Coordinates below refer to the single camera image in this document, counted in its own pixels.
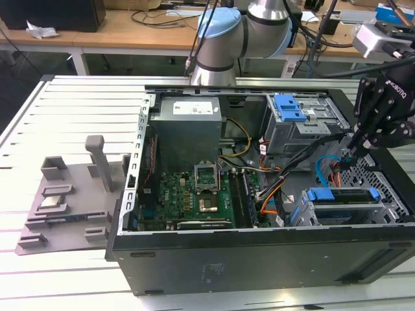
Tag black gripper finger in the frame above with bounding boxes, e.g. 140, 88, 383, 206
346, 77, 377, 156
351, 118, 410, 158

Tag hard disk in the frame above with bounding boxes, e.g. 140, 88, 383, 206
287, 187, 380, 227

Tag silver disk bay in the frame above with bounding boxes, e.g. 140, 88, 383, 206
293, 186, 409, 227

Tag blue drive cage latch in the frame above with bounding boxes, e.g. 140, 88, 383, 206
274, 93, 308, 123

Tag silver drive cage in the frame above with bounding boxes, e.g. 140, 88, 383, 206
259, 93, 351, 166

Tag small black box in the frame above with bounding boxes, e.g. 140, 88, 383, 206
319, 17, 340, 36

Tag blue cardboard box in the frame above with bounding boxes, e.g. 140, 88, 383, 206
375, 2, 415, 22

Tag grey flat box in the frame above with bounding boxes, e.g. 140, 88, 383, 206
337, 9, 379, 24

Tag installed RAM stick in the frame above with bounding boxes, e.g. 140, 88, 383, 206
241, 171, 259, 227

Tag black RAM slot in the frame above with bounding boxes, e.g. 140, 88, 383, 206
228, 170, 247, 227

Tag black open PC case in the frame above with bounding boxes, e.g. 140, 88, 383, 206
104, 79, 415, 297

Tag grey power supply unit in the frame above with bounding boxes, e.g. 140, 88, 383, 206
149, 96, 228, 163

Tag metal socket cover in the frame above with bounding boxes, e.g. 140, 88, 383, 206
193, 160, 219, 192

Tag CPU socket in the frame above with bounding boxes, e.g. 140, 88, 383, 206
198, 194, 219, 213

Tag black graphics card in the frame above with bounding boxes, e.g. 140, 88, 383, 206
167, 218, 234, 230

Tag green motherboard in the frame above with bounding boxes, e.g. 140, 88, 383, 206
137, 161, 260, 229

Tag wooden desk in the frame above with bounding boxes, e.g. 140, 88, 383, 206
0, 6, 415, 78

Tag grey parts rack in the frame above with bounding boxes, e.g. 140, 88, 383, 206
14, 134, 131, 257

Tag silver CPU chip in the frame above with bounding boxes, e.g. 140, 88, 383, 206
39, 196, 65, 209

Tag large black box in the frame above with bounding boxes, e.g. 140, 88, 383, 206
0, 0, 106, 33

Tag crumpled white paper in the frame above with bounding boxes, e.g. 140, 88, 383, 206
25, 19, 60, 40

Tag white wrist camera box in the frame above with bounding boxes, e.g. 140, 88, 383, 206
352, 23, 392, 60

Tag orange wire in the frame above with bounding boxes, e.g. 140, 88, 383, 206
330, 163, 343, 188
259, 198, 280, 215

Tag blue wire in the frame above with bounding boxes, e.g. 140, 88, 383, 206
316, 154, 355, 189

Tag black cable bundle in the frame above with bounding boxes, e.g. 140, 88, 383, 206
255, 132, 344, 202

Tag yellow wires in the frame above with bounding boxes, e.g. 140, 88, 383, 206
219, 117, 252, 159

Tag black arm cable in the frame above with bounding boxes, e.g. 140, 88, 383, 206
184, 0, 221, 78

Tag red black wire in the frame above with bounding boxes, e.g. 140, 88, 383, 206
144, 134, 160, 195

